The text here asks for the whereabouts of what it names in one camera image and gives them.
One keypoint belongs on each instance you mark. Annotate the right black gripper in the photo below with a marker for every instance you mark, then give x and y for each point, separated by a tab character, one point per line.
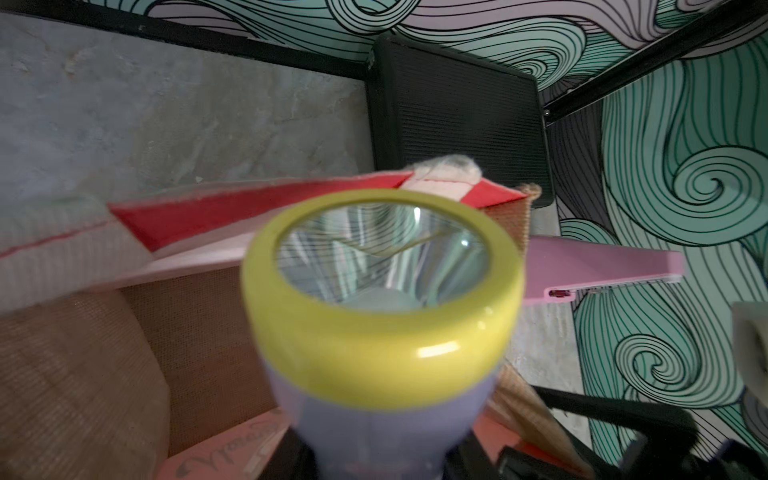
668	442

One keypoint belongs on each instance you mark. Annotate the purple flashlight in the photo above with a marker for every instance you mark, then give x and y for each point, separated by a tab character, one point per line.
382	317

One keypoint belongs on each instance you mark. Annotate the pink metronome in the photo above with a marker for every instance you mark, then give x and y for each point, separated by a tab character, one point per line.
558	268

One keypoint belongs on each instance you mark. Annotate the red jute tote bag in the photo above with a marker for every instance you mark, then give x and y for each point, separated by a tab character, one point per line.
82	393

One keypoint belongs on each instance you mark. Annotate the black hard carry case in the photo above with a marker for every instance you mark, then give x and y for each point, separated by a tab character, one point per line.
425	102

